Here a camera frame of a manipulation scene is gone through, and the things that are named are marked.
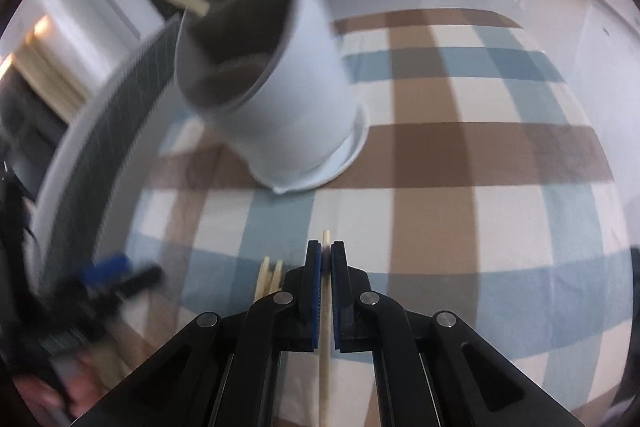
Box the white wardrobe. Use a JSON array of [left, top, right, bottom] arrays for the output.
[[27, 0, 168, 75]]

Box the grey bed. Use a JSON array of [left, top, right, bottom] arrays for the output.
[[30, 19, 183, 290]]

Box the plaid cloth mat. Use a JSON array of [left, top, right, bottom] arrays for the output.
[[95, 9, 632, 427]]

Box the white utensil holder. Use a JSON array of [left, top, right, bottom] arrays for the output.
[[174, 0, 369, 188]]

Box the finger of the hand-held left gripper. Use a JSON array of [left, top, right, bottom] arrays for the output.
[[75, 254, 167, 303]]

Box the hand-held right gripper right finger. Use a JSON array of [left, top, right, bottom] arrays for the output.
[[331, 241, 586, 427]]

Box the beige curtain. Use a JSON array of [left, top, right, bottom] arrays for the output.
[[7, 39, 87, 124]]

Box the person's left hand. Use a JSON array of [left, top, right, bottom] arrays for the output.
[[12, 372, 103, 420]]

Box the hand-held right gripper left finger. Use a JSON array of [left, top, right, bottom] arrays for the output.
[[75, 239, 322, 427]]

